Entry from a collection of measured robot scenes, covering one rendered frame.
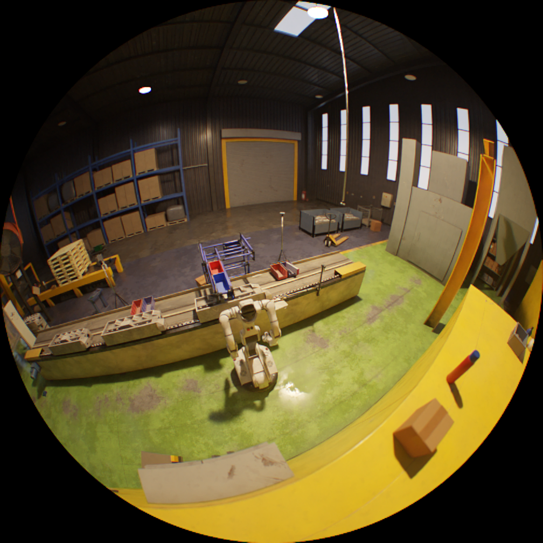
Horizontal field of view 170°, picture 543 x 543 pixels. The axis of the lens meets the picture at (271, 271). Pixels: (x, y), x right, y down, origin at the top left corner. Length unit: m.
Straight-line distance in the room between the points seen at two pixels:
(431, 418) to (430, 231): 6.06
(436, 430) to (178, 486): 1.07
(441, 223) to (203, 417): 7.17
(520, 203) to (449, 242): 3.28
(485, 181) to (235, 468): 4.41
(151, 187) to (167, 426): 10.27
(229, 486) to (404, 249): 7.10
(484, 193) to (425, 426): 3.64
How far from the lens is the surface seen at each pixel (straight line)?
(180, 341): 2.83
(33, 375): 4.90
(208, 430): 2.77
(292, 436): 2.65
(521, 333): 2.36
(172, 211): 10.96
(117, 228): 11.83
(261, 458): 0.95
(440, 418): 0.89
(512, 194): 7.64
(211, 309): 2.48
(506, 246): 7.99
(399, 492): 0.96
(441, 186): 7.71
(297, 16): 9.03
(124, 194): 11.35
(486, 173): 4.02
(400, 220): 6.93
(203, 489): 1.02
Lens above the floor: 2.63
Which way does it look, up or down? 33 degrees down
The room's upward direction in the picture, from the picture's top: 1 degrees counter-clockwise
